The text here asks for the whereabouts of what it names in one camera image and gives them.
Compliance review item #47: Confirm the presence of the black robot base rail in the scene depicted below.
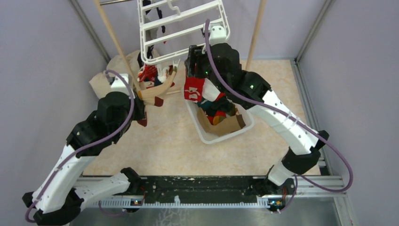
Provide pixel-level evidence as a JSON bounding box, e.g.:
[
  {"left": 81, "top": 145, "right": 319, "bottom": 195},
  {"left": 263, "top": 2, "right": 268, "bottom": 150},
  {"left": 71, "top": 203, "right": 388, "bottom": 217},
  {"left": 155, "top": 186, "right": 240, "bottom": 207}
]
[{"left": 101, "top": 176, "right": 346, "bottom": 208}]

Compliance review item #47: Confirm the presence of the white plastic laundry basket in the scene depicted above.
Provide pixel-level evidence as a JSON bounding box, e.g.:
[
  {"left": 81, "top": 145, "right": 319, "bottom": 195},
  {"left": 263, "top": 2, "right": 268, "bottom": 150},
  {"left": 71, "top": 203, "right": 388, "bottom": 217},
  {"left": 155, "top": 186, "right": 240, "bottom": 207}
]
[{"left": 184, "top": 100, "right": 255, "bottom": 145}]

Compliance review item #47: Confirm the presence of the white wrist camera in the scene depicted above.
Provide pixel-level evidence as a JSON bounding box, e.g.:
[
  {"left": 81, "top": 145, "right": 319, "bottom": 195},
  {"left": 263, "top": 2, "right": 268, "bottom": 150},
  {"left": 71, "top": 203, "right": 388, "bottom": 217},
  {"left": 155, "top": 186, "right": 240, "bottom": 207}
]
[
  {"left": 111, "top": 73, "right": 132, "bottom": 96},
  {"left": 208, "top": 24, "right": 227, "bottom": 46}
]

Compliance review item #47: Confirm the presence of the wooden drying rack frame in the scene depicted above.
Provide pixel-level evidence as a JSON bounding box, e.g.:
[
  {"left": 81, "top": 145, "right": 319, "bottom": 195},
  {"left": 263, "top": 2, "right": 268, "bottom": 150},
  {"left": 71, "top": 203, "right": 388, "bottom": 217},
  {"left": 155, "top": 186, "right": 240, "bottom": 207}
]
[{"left": 93, "top": 0, "right": 268, "bottom": 96}]

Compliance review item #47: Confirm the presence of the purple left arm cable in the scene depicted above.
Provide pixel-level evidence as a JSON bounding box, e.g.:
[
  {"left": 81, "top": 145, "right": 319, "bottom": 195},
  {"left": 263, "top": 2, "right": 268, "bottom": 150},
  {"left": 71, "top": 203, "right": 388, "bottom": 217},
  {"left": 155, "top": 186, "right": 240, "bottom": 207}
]
[{"left": 24, "top": 69, "right": 136, "bottom": 224}]

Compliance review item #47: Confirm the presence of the white plastic sock hanger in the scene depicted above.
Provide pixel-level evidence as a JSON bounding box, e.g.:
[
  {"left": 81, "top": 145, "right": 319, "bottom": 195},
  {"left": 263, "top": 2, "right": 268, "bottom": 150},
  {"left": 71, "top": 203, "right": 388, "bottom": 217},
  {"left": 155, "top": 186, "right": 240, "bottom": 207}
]
[{"left": 137, "top": 0, "right": 231, "bottom": 65}]

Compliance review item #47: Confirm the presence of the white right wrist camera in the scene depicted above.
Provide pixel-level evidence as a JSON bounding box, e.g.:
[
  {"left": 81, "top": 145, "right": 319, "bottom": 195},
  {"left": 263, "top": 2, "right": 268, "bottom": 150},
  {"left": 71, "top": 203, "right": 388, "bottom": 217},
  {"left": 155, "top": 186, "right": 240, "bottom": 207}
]
[{"left": 208, "top": 24, "right": 227, "bottom": 46}]

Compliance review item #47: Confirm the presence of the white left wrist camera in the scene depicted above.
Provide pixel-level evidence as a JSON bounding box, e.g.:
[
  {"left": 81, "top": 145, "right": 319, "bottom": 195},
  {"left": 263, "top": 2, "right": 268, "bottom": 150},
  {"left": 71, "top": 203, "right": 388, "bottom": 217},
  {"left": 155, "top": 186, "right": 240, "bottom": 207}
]
[{"left": 111, "top": 73, "right": 132, "bottom": 96}]

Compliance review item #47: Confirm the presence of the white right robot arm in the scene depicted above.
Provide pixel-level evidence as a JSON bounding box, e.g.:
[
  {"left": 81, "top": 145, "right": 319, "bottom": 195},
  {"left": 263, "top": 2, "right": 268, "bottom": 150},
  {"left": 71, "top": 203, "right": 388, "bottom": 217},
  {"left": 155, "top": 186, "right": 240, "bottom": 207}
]
[{"left": 184, "top": 43, "right": 329, "bottom": 194}]

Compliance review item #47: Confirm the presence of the navy buckle christmas sock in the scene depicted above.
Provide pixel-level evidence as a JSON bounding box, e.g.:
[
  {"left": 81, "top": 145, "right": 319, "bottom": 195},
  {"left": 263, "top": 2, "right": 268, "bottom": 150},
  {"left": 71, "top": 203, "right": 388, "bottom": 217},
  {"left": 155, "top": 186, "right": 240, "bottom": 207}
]
[{"left": 137, "top": 65, "right": 173, "bottom": 87}]

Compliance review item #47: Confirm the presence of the red plain sock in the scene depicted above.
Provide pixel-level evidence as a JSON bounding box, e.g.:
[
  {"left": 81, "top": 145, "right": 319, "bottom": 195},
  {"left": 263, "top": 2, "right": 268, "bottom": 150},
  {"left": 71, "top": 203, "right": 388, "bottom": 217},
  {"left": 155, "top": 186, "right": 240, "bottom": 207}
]
[{"left": 183, "top": 77, "right": 225, "bottom": 102}]

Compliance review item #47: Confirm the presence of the brown cloth in basket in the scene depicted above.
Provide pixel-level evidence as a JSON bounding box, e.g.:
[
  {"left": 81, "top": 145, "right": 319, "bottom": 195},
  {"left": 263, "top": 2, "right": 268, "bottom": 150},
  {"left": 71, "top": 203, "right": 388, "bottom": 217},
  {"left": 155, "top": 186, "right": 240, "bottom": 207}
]
[{"left": 197, "top": 107, "right": 246, "bottom": 137}]

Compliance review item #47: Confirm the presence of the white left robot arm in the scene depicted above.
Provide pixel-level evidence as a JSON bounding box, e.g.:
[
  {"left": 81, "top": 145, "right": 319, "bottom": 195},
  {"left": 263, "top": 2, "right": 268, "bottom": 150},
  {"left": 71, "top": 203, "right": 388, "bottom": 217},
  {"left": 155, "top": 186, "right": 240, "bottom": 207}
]
[{"left": 22, "top": 91, "right": 145, "bottom": 226}]

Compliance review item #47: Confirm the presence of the beige crumpled cloth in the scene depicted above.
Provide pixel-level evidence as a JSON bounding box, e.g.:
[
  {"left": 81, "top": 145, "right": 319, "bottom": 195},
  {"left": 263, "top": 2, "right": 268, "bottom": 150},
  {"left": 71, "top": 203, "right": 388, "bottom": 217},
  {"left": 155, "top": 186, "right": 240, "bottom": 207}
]
[{"left": 89, "top": 50, "right": 144, "bottom": 98}]

